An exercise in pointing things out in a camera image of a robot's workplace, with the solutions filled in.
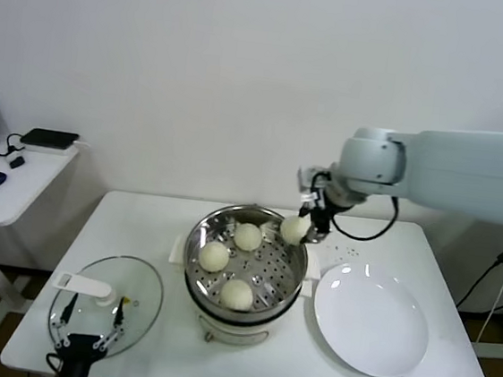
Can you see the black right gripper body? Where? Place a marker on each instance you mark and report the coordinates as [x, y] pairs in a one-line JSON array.
[[320, 218]]

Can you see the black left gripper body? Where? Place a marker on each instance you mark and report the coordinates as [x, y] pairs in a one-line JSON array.
[[79, 350]]

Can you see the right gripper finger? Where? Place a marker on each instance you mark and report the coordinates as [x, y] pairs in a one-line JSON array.
[[314, 238], [304, 210]]

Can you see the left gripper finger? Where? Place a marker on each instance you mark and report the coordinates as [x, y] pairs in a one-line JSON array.
[[120, 314], [70, 311]]

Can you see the round white steamed baozi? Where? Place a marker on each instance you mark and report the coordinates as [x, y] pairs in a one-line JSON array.
[[293, 230], [237, 294], [214, 256], [247, 236]]

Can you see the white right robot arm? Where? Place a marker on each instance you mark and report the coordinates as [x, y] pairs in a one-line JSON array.
[[460, 174]]

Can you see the stainless steel steamer basket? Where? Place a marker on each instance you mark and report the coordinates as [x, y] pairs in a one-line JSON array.
[[274, 272]]

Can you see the round glass pot lid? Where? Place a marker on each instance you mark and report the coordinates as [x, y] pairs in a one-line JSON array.
[[142, 285]]

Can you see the white side desk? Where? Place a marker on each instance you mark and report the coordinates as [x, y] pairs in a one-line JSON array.
[[5, 306]]

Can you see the large white plate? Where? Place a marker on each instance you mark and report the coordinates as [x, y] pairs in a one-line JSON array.
[[372, 323]]

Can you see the white electric cooker base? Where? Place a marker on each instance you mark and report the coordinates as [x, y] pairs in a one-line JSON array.
[[236, 331]]

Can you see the small black adapter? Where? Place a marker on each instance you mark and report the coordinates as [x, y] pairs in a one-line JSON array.
[[16, 161]]

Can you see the flat black device box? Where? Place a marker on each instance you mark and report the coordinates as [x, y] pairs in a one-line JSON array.
[[50, 137]]

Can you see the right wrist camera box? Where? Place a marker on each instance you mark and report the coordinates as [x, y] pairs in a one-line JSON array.
[[308, 178]]

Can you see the white table foot frame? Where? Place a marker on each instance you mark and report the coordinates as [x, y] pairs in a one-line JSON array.
[[497, 350]]

